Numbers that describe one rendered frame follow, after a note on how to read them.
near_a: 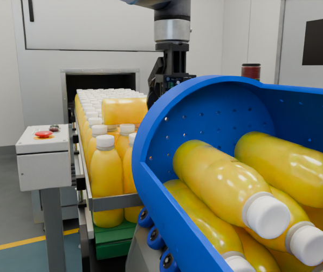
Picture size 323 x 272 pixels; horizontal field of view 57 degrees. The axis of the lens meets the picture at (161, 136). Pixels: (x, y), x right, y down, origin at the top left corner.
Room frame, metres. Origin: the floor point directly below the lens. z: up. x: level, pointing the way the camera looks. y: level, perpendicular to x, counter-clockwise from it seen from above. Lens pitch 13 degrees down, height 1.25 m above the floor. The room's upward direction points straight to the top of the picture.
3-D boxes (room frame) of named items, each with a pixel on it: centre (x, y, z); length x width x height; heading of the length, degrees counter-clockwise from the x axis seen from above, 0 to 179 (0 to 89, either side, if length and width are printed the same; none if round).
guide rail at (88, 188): (1.35, 0.38, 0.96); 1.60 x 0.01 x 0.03; 17
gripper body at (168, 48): (0.65, -0.02, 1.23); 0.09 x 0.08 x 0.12; 17
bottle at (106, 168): (0.63, 0.12, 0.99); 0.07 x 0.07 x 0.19
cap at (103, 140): (0.63, 0.12, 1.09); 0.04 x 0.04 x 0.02
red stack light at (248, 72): (1.03, -0.30, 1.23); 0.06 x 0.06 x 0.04
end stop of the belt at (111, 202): (0.64, -0.05, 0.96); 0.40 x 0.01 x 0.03; 107
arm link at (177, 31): (0.65, -0.03, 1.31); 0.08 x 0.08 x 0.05
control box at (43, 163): (0.68, 0.27, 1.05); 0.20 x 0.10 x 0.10; 17
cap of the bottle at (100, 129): (0.75, 0.16, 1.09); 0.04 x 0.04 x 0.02
